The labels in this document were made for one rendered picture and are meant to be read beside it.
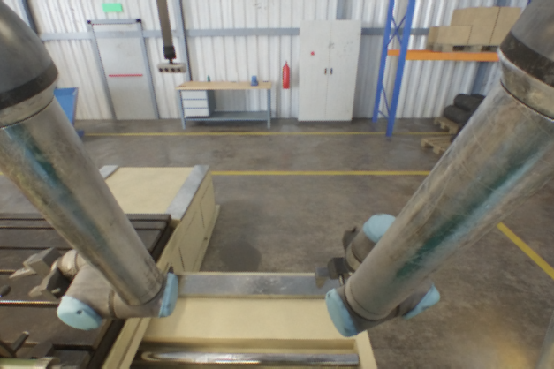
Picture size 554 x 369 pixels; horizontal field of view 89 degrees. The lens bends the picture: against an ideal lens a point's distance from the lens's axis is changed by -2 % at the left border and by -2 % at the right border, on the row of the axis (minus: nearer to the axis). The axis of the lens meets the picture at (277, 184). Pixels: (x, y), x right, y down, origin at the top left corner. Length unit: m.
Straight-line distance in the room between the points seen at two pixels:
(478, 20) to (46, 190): 6.64
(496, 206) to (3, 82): 0.45
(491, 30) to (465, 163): 6.58
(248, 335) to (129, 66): 7.03
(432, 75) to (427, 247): 7.60
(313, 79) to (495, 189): 6.29
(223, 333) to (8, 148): 1.23
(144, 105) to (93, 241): 7.44
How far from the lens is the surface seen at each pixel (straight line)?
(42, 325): 1.38
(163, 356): 1.47
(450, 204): 0.34
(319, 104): 6.65
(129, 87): 7.93
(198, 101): 6.54
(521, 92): 0.28
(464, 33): 6.62
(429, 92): 7.99
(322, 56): 6.51
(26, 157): 0.39
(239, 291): 1.56
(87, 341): 1.25
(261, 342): 1.45
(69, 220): 0.45
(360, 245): 0.73
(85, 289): 0.75
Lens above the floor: 1.90
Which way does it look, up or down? 28 degrees down
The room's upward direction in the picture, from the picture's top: straight up
